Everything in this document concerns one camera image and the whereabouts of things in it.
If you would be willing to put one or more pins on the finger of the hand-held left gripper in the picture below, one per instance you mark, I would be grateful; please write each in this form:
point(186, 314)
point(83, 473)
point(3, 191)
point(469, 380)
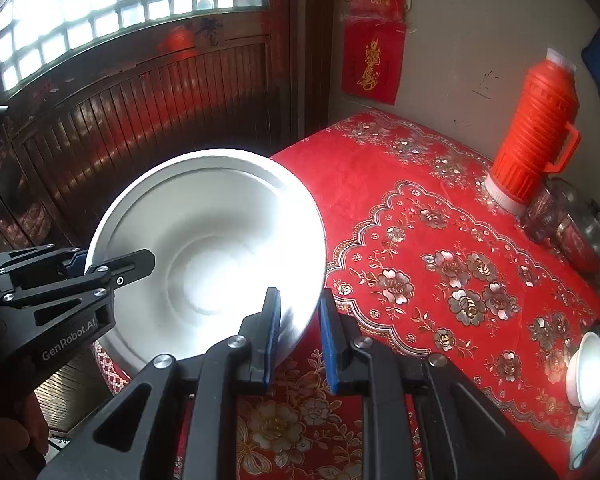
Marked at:
point(125, 272)
point(45, 260)

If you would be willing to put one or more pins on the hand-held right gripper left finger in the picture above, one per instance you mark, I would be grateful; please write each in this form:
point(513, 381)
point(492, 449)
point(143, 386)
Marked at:
point(273, 332)

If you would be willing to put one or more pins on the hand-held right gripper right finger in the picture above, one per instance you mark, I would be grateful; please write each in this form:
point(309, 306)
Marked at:
point(330, 355)

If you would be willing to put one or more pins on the large white bowl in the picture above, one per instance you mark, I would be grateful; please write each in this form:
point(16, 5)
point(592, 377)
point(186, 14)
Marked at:
point(205, 240)

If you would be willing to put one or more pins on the brown slatted wooden door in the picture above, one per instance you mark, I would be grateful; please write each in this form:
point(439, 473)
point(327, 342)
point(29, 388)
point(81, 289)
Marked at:
point(130, 110)

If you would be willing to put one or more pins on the red floral tablecloth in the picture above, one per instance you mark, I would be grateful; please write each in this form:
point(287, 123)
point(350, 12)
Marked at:
point(430, 200)

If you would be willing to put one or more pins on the small white bowl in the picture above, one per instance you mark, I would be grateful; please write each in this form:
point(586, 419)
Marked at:
point(590, 370)

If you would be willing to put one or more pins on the gridded window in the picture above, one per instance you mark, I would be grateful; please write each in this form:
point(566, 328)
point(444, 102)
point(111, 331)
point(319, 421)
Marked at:
point(105, 5)

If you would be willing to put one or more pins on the pale crumpled cloth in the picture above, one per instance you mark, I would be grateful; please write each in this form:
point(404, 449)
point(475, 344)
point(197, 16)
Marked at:
point(585, 435)

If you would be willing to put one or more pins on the clear glass jar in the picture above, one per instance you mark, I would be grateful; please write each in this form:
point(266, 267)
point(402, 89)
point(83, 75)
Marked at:
point(565, 225)

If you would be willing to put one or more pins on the orange thermos flask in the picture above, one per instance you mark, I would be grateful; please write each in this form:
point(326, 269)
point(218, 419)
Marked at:
point(530, 135)

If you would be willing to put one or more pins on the red gold-lettered wall hanging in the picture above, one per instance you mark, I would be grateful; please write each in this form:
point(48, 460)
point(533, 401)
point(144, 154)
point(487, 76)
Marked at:
point(375, 65)

